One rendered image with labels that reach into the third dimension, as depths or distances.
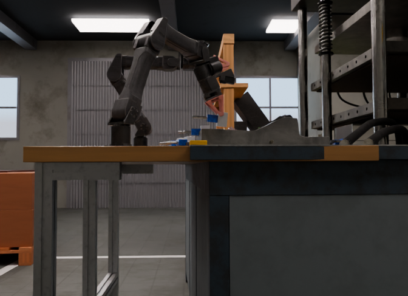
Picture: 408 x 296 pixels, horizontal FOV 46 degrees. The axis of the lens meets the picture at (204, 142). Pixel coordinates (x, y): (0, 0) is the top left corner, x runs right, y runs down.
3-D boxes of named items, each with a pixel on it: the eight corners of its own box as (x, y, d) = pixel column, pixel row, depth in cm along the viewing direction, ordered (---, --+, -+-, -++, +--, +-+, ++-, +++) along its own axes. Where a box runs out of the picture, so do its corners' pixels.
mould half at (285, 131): (201, 152, 182) (201, 117, 183) (197, 154, 208) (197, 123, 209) (329, 152, 186) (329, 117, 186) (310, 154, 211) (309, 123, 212)
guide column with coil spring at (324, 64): (325, 218, 272) (322, -7, 279) (322, 217, 277) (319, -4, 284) (334, 218, 272) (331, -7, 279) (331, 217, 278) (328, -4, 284)
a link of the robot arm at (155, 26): (194, 49, 186) (136, 16, 163) (212, 45, 180) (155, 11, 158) (190, 79, 184) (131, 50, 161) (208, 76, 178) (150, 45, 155)
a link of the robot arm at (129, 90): (122, 126, 155) (150, 42, 166) (136, 125, 151) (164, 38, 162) (108, 118, 151) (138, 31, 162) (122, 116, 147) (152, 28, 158)
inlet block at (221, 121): (192, 123, 180) (193, 109, 180) (191, 123, 185) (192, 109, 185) (226, 126, 181) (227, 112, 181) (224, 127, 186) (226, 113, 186)
